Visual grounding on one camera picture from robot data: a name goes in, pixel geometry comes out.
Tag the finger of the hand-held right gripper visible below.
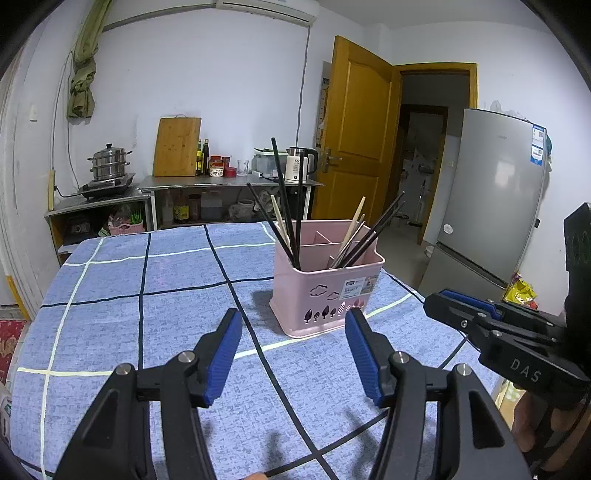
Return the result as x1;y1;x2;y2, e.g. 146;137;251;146
424;294;555;352
438;288;561;326

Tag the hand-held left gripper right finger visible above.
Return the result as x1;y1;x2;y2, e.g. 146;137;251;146
345;307;534;480

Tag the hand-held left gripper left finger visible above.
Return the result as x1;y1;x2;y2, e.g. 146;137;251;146
53;308;244;480

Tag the pink plastic utensil holder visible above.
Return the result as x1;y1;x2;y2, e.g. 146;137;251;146
270;219;386;337

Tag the person's right hand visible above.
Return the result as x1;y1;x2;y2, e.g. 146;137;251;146
512;394;583;446

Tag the yellow snack bag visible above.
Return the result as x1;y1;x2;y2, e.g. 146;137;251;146
503;272;539;310

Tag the mop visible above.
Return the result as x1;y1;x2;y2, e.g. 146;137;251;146
406;179;430;228

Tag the silver refrigerator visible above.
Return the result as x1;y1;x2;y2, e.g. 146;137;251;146
418;107;548;303

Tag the blue checked tablecloth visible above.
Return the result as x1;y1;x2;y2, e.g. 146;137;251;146
9;220;504;480

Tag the grey plastic jug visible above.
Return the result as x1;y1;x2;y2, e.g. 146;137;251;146
201;191;223;221

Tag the white plastic bag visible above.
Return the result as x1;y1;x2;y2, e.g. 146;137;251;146
228;189;278;223

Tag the long steel counter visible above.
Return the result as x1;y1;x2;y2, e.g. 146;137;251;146
139;173;325;232

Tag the steel stove cabinet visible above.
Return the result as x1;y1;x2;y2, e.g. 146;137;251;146
44;187;155;266

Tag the white plastic storage box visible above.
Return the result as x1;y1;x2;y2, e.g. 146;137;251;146
253;147;289;177

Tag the white electric kettle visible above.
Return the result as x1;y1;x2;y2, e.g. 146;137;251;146
284;147;319;185

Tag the wooden cutting board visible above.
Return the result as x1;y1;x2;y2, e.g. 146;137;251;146
152;116;202;178

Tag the red patterned rug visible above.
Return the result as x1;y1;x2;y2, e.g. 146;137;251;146
0;318;28;384

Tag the yellow wooden door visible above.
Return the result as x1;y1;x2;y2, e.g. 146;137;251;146
311;35;402;227

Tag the yellow corner guard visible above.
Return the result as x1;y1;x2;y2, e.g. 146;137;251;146
6;276;24;308

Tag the steel steamer pot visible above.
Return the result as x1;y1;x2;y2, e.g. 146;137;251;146
88;143;134;182

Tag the green tied curtain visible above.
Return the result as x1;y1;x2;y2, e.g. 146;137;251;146
67;0;114;120

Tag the white air conditioner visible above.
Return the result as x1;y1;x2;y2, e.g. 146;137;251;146
215;0;319;25

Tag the white sliding door frame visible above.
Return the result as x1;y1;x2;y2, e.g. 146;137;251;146
0;69;44;321

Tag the grey wall cable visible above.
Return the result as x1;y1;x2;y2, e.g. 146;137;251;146
295;25;311;148

